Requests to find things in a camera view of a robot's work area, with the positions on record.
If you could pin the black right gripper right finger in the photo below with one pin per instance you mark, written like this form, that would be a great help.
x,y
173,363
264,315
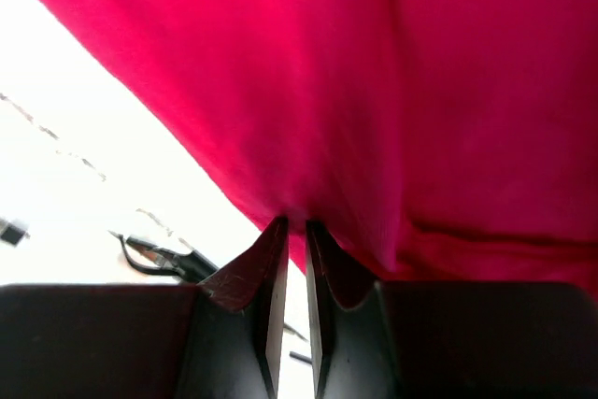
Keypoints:
x,y
372,338

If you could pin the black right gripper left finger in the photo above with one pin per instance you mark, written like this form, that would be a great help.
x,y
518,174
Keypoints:
x,y
220,338

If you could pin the red t shirt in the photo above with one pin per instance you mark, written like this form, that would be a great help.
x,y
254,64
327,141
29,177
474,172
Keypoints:
x,y
436,139

